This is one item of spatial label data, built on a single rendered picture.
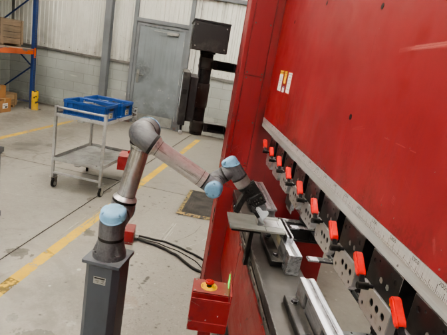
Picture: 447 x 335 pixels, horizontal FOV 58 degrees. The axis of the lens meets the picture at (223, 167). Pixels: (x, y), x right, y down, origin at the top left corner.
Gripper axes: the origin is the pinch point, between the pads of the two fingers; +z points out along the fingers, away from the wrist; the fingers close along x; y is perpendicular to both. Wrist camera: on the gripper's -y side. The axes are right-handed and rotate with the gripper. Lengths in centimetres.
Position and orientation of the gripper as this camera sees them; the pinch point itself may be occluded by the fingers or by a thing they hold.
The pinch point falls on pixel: (261, 221)
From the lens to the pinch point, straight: 199.4
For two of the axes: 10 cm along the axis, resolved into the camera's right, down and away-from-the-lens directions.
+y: 8.6, -5.1, -1.1
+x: -0.4, -2.7, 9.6
